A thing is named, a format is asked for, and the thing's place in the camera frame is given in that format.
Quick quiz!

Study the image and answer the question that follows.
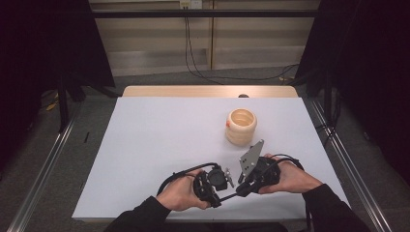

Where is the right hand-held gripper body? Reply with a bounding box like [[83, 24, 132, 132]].
[[239, 139, 281, 193]]

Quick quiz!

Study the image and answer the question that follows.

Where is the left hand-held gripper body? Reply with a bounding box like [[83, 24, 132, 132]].
[[192, 163, 235, 201]]

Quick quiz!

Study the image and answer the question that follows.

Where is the black pencil with orange tip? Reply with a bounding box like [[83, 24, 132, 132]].
[[220, 191, 240, 201]]

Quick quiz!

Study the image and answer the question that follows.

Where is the cream ribbed cup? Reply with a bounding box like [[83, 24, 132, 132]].
[[224, 107, 258, 148]]

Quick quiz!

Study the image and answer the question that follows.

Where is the person's left hand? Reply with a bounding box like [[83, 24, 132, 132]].
[[157, 169, 211, 212]]

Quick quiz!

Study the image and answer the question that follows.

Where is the person's right hand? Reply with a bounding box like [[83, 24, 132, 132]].
[[257, 153, 324, 195]]

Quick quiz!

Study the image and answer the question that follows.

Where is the black curtain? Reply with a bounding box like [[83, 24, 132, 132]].
[[0, 0, 116, 170], [294, 0, 410, 185]]

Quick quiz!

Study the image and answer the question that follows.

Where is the black horizontal metal bar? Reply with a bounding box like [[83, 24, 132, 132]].
[[91, 9, 320, 18]]

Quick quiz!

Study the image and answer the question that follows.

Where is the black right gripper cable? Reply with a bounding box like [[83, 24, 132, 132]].
[[269, 153, 306, 172]]

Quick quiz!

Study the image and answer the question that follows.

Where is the black wall cable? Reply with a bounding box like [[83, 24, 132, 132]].
[[183, 17, 224, 86], [187, 17, 301, 82]]

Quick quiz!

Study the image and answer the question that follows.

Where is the metal floor rail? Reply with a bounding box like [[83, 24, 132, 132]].
[[308, 98, 393, 232], [6, 105, 83, 232]]

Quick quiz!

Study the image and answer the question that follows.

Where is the black stand post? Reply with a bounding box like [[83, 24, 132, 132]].
[[323, 71, 334, 125], [57, 75, 71, 131]]

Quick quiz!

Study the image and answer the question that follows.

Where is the white wall outlet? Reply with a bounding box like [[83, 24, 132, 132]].
[[179, 0, 203, 10]]

